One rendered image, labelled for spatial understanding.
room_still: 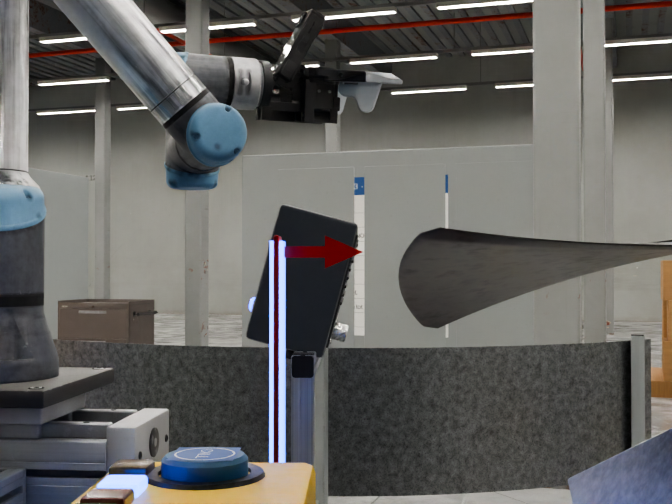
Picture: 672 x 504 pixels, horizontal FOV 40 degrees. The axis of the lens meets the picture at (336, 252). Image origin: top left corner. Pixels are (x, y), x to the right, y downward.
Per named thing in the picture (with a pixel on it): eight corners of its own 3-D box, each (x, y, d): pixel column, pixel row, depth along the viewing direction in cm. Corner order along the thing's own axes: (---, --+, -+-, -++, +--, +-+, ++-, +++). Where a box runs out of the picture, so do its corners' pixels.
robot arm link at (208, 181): (173, 183, 124) (174, 101, 124) (159, 190, 134) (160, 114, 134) (231, 185, 126) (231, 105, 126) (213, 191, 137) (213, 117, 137)
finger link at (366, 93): (400, 114, 136) (340, 112, 138) (403, 73, 135) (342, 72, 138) (396, 113, 133) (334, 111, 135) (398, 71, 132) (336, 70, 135)
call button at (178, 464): (242, 498, 41) (242, 459, 41) (152, 498, 41) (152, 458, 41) (252, 477, 45) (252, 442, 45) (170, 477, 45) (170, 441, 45)
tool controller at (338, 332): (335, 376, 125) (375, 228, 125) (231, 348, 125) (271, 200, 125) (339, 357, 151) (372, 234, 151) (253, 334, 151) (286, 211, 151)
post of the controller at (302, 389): (314, 507, 119) (314, 354, 119) (291, 507, 119) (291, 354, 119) (315, 501, 122) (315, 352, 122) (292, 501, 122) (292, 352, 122)
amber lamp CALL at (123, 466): (147, 480, 42) (147, 466, 42) (107, 479, 42) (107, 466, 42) (155, 471, 44) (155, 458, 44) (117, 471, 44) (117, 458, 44)
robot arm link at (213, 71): (147, 114, 134) (148, 55, 134) (222, 118, 138) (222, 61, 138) (156, 105, 126) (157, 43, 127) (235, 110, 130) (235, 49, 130)
